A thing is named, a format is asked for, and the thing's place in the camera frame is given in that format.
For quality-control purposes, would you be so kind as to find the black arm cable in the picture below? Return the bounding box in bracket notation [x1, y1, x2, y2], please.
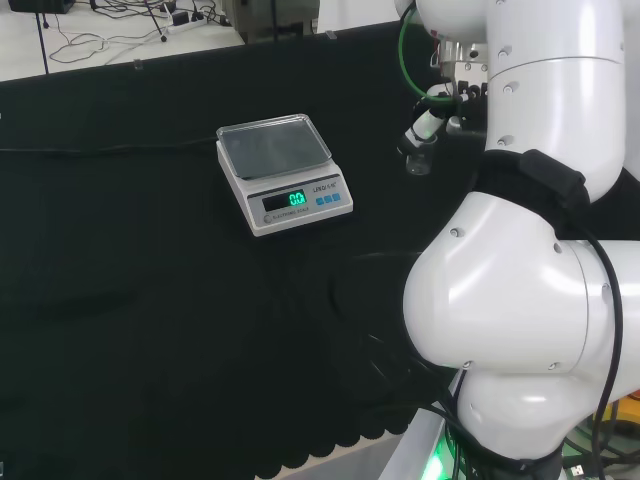
[569, 224, 626, 480]

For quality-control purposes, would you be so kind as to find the white power strip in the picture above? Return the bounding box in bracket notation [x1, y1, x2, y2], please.
[167, 11, 209, 35]

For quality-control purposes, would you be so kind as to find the white electronic balance steel pan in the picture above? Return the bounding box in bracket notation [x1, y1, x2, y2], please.
[215, 113, 355, 239]

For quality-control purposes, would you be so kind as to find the black tripod leg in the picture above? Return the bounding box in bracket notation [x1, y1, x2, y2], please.
[142, 0, 170, 43]

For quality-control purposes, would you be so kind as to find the black box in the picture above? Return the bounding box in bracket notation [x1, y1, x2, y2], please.
[7, 0, 76, 15]

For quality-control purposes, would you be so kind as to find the small clear glass beaker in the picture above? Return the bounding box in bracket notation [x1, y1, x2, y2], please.
[404, 133, 440, 177]

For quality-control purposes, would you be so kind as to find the grey equipment box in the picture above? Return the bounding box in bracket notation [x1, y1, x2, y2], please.
[222, 0, 321, 45]

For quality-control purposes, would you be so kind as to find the yellow stop button box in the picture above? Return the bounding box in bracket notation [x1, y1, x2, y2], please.
[597, 397, 640, 444]

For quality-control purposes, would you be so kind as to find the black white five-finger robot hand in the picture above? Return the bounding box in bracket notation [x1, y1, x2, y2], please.
[397, 82, 490, 158]

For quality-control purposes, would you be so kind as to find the black bench cloth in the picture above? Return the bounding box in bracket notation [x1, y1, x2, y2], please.
[0, 19, 640, 480]

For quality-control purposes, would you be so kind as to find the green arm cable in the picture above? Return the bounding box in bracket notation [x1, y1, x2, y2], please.
[397, 2, 459, 105]

